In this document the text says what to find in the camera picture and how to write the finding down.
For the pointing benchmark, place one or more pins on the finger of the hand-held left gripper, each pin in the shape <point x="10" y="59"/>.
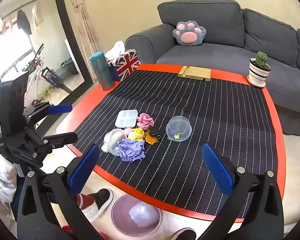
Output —
<point x="62" y="138"/>
<point x="60" y="109"/>

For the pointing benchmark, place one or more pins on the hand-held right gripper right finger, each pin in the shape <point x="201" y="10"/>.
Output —
<point x="217" y="170"/>

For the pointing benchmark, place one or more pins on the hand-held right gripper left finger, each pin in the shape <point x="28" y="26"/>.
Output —
<point x="83" y="170"/>

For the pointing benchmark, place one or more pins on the clear plastic cup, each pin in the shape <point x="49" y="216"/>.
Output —
<point x="112" y="140"/>

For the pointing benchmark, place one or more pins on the clear plastic dome lid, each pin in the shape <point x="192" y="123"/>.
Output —
<point x="178" y="128"/>

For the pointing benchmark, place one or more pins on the translucent pink waste bin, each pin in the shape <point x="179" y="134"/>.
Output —
<point x="120" y="215"/>

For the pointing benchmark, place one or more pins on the white compartment tray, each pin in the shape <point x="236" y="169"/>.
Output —
<point x="126" y="118"/>

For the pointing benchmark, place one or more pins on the pink scrunchie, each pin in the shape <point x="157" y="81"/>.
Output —
<point x="145" y="121"/>

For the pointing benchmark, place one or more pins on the person's left leg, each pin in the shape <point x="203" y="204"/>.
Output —
<point x="84" y="200"/>

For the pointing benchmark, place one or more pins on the person's left shoe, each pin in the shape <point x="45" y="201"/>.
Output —
<point x="100" y="201"/>

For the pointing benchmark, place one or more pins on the person's shoe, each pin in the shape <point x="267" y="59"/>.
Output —
<point x="100" y="201"/>
<point x="183" y="234"/>

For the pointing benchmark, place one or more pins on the white bicycle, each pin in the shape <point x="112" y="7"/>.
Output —
<point x="46" y="76"/>

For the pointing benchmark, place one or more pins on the teal insulated bottle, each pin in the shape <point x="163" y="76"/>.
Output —
<point x="101" y="70"/>

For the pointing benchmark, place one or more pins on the pink pig toy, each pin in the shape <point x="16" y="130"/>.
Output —
<point x="128" y="130"/>

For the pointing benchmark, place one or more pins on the black striped placemat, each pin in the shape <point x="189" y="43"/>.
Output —
<point x="202" y="110"/>

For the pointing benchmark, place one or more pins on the yellow toy figure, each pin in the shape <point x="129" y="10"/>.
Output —
<point x="137" y="134"/>

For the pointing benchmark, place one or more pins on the person's right shoe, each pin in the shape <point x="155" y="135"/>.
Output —
<point x="183" y="234"/>

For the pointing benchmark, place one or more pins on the pale purple crumpled ball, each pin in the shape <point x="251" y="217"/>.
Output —
<point x="143" y="215"/>

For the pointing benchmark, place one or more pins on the red table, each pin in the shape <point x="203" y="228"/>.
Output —
<point x="275" y="120"/>

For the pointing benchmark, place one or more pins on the flag print tissue box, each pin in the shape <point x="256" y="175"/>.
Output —
<point x="126" y="63"/>

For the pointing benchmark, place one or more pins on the beige curtain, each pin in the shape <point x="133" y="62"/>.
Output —
<point x="86" y="22"/>

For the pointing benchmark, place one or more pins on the black hanging garment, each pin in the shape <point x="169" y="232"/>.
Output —
<point x="23" y="21"/>

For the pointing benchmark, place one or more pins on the wooden phone stand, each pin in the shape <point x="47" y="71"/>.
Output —
<point x="195" y="73"/>

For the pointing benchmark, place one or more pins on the potted cactus in striped pot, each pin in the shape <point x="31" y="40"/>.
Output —
<point x="258" y="71"/>

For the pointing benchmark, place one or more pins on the grey fabric sofa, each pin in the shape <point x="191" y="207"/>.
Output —
<point x="215" y="52"/>

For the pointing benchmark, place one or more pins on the grey pink paw cushion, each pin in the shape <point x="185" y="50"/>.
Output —
<point x="188" y="36"/>

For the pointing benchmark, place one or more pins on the black door frame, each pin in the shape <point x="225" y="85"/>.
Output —
<point x="70" y="30"/>

